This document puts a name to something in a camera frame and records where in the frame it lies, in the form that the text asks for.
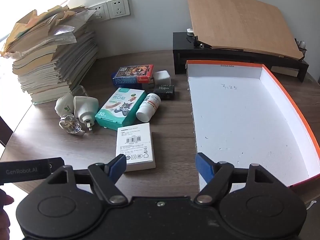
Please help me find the white pill bottle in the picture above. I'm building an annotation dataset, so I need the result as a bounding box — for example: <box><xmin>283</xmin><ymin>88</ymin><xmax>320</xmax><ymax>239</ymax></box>
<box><xmin>136</xmin><ymin>93</ymin><xmax>161</xmax><ymax>123</ymax></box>

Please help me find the clear liquid refill bottle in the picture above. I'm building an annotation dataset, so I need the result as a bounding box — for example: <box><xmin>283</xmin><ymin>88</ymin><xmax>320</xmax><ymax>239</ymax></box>
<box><xmin>59</xmin><ymin>114</ymin><xmax>84</xmax><ymax>136</ymax></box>

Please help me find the black corner clip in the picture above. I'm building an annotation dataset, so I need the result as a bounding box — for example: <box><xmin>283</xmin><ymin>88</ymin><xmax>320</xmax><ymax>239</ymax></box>
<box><xmin>193</xmin><ymin>36</ymin><xmax>213</xmax><ymax>50</ymax></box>

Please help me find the blue and red card box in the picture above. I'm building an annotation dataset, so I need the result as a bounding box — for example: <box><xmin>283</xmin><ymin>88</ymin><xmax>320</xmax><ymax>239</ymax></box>
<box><xmin>112</xmin><ymin>64</ymin><xmax>154</xmax><ymax>85</ymax></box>

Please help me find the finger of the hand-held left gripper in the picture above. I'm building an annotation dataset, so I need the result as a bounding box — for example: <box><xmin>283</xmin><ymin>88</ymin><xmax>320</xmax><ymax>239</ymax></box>
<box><xmin>48</xmin><ymin>157</ymin><xmax>64</xmax><ymax>174</ymax></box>

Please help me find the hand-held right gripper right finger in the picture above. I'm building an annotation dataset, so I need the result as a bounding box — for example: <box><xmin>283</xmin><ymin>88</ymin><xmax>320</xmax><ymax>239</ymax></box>
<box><xmin>194</xmin><ymin>152</ymin><xmax>275</xmax><ymax>205</ymax></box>

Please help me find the small black box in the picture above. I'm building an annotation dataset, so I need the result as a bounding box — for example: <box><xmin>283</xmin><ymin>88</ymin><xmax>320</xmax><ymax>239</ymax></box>
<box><xmin>149</xmin><ymin>84</ymin><xmax>176</xmax><ymax>101</ymax></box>

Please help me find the white charger cube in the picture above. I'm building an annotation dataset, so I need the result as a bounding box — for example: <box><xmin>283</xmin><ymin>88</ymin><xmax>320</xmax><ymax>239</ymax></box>
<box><xmin>152</xmin><ymin>70</ymin><xmax>172</xmax><ymax>86</ymax></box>

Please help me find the person's left hand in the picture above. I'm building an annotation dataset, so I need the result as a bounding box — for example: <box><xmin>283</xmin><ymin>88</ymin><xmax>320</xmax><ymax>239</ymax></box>
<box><xmin>0</xmin><ymin>189</ymin><xmax>15</xmax><ymax>232</ymax></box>

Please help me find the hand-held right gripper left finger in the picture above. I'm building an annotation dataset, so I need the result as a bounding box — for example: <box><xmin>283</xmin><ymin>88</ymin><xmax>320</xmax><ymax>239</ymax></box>
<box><xmin>46</xmin><ymin>154</ymin><xmax>128</xmax><ymax>205</ymax></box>

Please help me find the teal bandage box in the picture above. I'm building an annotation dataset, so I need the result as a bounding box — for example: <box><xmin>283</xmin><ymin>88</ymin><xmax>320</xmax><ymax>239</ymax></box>
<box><xmin>95</xmin><ymin>87</ymin><xmax>147</xmax><ymax>131</ymax></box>

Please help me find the black desk riser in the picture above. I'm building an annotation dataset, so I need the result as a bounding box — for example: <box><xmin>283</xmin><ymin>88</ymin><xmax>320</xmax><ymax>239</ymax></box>
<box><xmin>172</xmin><ymin>32</ymin><xmax>310</xmax><ymax>82</ymax></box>

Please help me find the white product box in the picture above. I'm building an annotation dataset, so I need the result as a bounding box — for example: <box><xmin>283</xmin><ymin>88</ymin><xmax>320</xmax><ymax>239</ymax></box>
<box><xmin>116</xmin><ymin>122</ymin><xmax>156</xmax><ymax>172</ymax></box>

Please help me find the orange and white cardboard box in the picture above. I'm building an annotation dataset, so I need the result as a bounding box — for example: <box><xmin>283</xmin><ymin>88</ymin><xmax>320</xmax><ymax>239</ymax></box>
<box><xmin>185</xmin><ymin>60</ymin><xmax>320</xmax><ymax>193</ymax></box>

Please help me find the clear plastic case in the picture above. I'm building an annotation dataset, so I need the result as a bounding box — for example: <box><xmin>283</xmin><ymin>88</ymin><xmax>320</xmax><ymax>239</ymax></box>
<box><xmin>72</xmin><ymin>85</ymin><xmax>89</xmax><ymax>98</ymax></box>

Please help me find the stack of books and papers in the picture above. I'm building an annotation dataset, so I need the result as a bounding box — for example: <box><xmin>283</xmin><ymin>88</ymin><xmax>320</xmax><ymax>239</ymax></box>
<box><xmin>0</xmin><ymin>4</ymin><xmax>99</xmax><ymax>105</ymax></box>

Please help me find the white device with leaf mark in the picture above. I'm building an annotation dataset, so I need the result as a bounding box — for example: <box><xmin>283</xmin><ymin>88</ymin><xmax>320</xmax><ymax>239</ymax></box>
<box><xmin>54</xmin><ymin>92</ymin><xmax>75</xmax><ymax>118</ymax></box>

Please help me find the white wall socket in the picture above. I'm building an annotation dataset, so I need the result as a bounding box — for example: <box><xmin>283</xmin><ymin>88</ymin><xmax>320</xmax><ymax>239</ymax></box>
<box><xmin>107</xmin><ymin>0</ymin><xmax>131</xmax><ymax>19</ymax></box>
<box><xmin>89</xmin><ymin>2</ymin><xmax>111</xmax><ymax>20</ymax></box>

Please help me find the pale book under riser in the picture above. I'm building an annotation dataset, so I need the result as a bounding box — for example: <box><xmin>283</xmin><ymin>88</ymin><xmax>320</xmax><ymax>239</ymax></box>
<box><xmin>271</xmin><ymin>66</ymin><xmax>299</xmax><ymax>78</ymax></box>

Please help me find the black mesh pen holder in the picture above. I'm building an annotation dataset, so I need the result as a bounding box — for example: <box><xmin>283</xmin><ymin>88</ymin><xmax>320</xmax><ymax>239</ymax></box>
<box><xmin>295</xmin><ymin>38</ymin><xmax>309</xmax><ymax>62</ymax></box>

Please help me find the wooden reading board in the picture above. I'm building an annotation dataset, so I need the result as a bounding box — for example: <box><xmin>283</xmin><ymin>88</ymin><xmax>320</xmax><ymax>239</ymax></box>
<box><xmin>187</xmin><ymin>0</ymin><xmax>301</xmax><ymax>62</ymax></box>

